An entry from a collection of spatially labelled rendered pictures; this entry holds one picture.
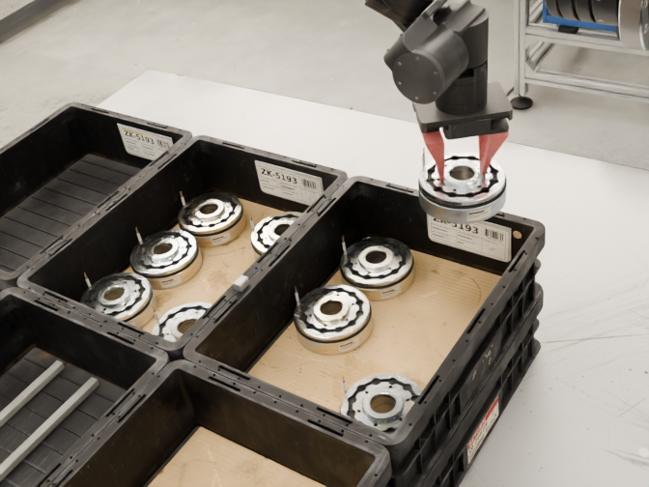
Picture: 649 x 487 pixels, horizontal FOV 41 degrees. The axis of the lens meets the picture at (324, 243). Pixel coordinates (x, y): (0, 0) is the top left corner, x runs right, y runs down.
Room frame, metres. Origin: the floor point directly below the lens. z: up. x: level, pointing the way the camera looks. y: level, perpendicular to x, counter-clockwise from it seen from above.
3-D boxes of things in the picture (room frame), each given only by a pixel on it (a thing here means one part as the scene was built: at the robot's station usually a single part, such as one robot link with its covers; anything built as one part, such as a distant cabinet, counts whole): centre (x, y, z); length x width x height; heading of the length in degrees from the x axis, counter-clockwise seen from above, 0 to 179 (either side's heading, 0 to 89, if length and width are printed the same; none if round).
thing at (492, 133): (0.83, -0.19, 1.09); 0.07 x 0.07 x 0.09; 89
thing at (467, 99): (0.83, -0.18, 1.16); 0.10 x 0.07 x 0.07; 89
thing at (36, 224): (1.17, 0.42, 0.87); 0.40 x 0.30 x 0.11; 140
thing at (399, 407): (0.66, -0.03, 0.86); 0.05 x 0.05 x 0.01
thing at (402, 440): (0.79, -0.05, 0.92); 0.40 x 0.30 x 0.02; 140
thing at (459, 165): (0.83, -0.17, 1.04); 0.05 x 0.05 x 0.01
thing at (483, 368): (0.79, -0.05, 0.87); 0.40 x 0.30 x 0.11; 140
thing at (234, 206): (1.11, 0.17, 0.86); 0.10 x 0.10 x 0.01
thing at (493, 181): (0.83, -0.17, 1.04); 0.10 x 0.10 x 0.01
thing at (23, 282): (0.98, 0.18, 0.92); 0.40 x 0.30 x 0.02; 140
